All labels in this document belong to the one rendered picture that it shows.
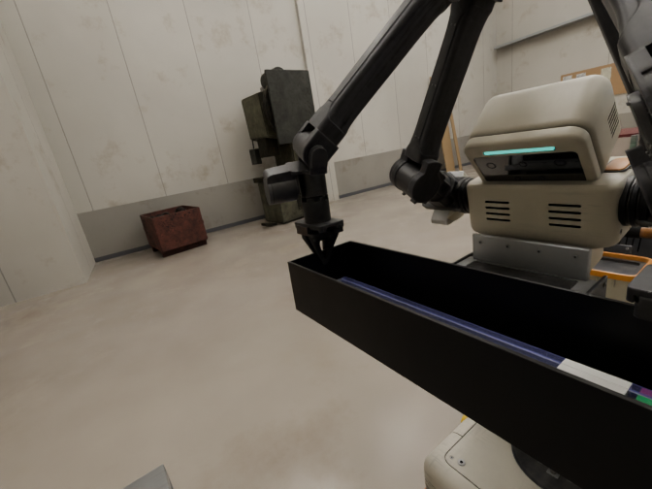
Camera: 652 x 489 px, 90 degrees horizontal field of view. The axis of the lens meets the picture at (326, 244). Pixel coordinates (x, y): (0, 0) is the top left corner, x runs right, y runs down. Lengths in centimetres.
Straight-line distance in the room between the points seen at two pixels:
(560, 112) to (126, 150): 672
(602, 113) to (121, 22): 717
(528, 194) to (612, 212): 13
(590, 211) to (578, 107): 18
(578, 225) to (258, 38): 748
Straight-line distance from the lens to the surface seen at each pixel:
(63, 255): 584
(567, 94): 71
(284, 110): 618
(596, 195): 72
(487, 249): 81
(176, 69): 729
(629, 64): 36
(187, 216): 595
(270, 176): 64
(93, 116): 706
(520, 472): 139
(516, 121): 71
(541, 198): 75
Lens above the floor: 135
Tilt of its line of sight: 17 degrees down
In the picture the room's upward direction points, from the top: 10 degrees counter-clockwise
